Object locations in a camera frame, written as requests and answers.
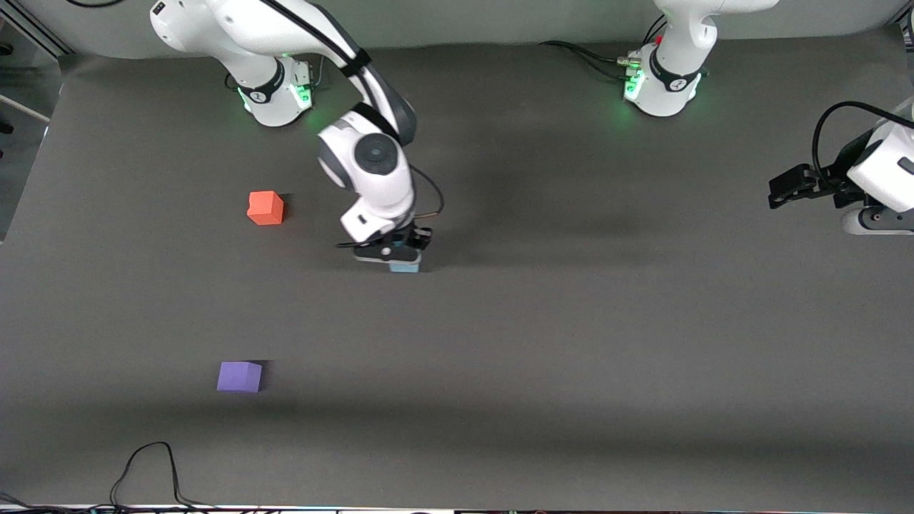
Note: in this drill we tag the orange block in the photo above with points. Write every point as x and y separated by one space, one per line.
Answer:
265 208

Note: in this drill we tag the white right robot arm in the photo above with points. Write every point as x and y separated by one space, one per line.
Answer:
371 171

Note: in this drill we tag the white rod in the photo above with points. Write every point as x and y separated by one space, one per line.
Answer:
28 111

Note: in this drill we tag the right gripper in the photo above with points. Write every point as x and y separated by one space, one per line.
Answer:
415 239

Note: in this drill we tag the dark grey table mat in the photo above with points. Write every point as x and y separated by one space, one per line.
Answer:
457 343

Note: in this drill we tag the dark aluminium frame rail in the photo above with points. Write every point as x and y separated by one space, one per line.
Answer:
43 34

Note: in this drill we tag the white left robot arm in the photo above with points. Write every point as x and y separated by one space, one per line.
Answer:
678 93

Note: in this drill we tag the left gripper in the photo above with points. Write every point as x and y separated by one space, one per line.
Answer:
841 170

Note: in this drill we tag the light blue block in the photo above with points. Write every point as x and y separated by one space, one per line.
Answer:
404 268

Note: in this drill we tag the purple block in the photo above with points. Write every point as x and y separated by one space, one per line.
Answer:
239 377

